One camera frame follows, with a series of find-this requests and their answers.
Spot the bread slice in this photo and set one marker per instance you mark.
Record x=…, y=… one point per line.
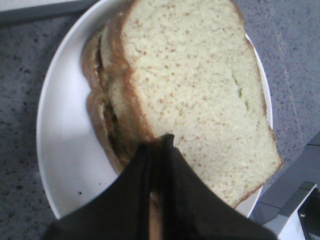
x=94, y=57
x=185, y=67

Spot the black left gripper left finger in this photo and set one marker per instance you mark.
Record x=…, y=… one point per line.
x=124, y=211

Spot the white round plate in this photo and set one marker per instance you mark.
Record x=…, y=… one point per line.
x=73, y=166

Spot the white cutting board black rim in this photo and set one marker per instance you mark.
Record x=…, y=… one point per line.
x=13, y=11

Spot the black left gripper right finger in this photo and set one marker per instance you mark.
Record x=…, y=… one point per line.
x=186, y=209

